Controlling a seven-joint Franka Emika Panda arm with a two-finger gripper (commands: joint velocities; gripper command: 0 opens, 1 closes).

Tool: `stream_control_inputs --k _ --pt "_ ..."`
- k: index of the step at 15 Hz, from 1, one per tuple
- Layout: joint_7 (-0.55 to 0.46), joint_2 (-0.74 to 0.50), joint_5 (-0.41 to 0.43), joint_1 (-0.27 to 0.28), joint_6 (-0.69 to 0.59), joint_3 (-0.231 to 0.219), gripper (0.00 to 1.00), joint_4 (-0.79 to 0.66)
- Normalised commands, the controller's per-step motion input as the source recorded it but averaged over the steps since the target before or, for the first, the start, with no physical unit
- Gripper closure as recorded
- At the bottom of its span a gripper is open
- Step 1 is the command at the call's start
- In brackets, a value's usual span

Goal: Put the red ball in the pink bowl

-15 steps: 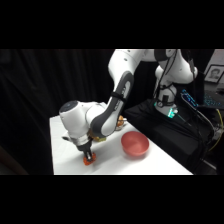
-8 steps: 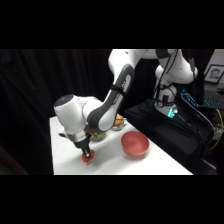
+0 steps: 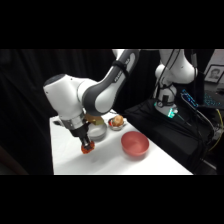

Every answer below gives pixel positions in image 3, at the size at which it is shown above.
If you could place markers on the grey bowl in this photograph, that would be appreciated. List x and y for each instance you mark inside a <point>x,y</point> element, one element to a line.
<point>99,132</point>

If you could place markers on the small green light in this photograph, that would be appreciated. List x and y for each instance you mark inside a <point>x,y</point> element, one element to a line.
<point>171,113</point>

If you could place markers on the teal-lit keyboard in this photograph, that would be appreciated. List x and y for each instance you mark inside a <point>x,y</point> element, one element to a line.
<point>211,100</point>

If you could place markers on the framed picture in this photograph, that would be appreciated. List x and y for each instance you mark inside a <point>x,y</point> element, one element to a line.
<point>214,74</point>

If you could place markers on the gingerbread man plush toy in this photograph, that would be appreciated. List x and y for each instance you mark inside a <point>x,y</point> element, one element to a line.
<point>118,120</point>

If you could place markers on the pink bowl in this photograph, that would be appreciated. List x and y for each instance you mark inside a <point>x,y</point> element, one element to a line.
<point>135,144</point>

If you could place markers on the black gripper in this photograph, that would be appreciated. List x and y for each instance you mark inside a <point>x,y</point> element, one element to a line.
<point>80,132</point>

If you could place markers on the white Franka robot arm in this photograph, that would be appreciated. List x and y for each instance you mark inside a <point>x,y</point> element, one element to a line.
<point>63,96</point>

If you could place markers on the red ball with yellow spots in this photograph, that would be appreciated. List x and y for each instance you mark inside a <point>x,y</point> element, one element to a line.
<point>88,150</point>

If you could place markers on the tan wrist camera box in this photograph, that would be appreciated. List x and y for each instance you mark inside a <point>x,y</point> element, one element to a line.
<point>94,119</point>

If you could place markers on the black curtain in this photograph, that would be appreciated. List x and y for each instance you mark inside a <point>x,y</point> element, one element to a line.
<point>23,83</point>

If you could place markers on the blue-lit device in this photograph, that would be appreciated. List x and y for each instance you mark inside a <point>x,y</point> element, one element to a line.
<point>189,98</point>

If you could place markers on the small metal pot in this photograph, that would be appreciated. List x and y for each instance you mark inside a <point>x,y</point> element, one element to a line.
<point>117,127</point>

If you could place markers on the black robot stand cover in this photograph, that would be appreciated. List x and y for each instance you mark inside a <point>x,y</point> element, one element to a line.
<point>160,133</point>

